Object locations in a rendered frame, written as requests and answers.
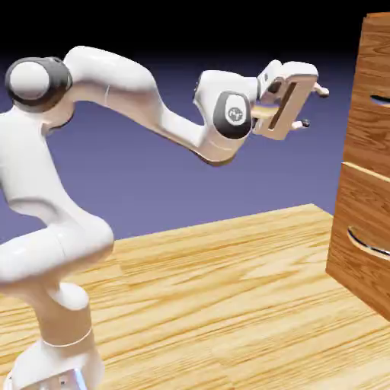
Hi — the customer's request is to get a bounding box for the wooden cabinet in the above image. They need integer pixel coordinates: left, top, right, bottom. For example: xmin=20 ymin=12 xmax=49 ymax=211
xmin=324 ymin=11 xmax=390 ymax=323

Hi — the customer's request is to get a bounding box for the wooden drawer front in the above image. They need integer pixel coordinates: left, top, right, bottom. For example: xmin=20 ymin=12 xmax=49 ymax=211
xmin=342 ymin=27 xmax=390 ymax=177
xmin=325 ymin=162 xmax=390 ymax=321

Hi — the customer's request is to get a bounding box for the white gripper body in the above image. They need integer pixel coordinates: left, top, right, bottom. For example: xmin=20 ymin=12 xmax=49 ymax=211
xmin=252 ymin=60 xmax=320 ymax=142

